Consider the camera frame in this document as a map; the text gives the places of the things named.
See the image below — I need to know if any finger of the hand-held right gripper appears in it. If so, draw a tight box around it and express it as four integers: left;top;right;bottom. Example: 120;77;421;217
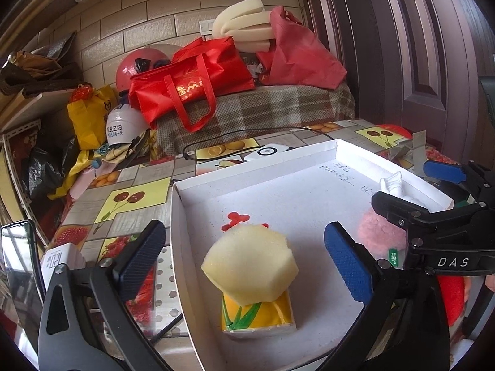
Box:
423;160;495;206
371;191;431;237

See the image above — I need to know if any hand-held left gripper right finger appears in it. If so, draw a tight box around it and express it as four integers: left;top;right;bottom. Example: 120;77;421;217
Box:
321;221;451;371

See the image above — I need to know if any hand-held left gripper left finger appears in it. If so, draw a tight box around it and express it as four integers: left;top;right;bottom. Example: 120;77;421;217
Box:
38;220;171;371

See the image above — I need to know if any small white soft toy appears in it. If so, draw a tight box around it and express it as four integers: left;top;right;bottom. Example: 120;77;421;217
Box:
378;171;426;206

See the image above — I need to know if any pink fluffy puff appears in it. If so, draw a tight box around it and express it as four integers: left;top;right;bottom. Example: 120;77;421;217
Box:
356;207;411;259

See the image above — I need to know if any white shallow cardboard box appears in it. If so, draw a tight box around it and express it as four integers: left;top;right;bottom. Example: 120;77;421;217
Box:
170;138;455;371

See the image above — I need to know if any yellow tissue packet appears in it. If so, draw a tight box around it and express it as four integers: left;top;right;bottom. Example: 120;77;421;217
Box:
220;290;298;333

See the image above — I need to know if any pale yellow sponge piece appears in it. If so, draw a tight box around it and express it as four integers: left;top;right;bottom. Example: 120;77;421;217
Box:
201;222;299;304

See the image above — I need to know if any perforated metal plate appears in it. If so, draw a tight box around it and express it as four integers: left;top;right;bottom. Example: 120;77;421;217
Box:
153;245;184;337

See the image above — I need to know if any fruit print tablecloth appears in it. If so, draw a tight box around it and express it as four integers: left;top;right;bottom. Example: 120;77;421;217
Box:
50;118;465;371

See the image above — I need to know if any small white box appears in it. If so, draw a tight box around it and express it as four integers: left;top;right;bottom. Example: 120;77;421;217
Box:
41;243;86;287

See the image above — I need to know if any yellow cloth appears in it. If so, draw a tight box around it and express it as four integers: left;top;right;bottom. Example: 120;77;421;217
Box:
48;149;103;199

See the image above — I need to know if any black phone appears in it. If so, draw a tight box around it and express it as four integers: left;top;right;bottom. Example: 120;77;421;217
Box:
0;220;49;341

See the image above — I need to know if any black plastic bag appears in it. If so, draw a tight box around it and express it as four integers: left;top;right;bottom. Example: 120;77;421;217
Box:
21;139;78;198

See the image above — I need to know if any dark brown door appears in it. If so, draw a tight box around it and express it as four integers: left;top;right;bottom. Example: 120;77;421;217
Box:
294;0;495;155

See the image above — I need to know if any white helmet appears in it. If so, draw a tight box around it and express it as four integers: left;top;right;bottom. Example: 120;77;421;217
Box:
105;102;151;148

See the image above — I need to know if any white round device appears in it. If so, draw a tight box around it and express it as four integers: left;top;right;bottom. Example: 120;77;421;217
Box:
244;144;292;163

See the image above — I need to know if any yellow plastic bag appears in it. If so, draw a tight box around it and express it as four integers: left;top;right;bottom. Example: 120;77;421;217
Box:
67;85;118;150

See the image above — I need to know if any plaid cloth cover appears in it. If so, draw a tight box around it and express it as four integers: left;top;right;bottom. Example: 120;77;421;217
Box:
155;83;354;160

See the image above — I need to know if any red nonwoven bag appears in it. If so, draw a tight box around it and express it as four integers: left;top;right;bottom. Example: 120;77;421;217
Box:
255;6;348;87

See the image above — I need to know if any wooden shelf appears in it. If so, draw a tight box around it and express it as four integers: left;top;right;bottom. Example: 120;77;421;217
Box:
0;85;78;136

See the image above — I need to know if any red tote bag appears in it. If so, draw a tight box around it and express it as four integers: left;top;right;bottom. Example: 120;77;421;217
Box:
128;36;256;133

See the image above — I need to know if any pink helmet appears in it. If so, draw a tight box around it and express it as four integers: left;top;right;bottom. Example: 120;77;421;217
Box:
115;45;182;93

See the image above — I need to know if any brown bag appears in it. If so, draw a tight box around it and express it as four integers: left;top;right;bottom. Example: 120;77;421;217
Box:
0;31;84;95

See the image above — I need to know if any bundle of white foam strips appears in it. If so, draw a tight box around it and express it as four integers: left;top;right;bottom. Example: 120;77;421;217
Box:
212;0;277;53

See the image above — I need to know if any black cable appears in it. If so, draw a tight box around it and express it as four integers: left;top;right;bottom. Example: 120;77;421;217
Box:
183;126;341;163

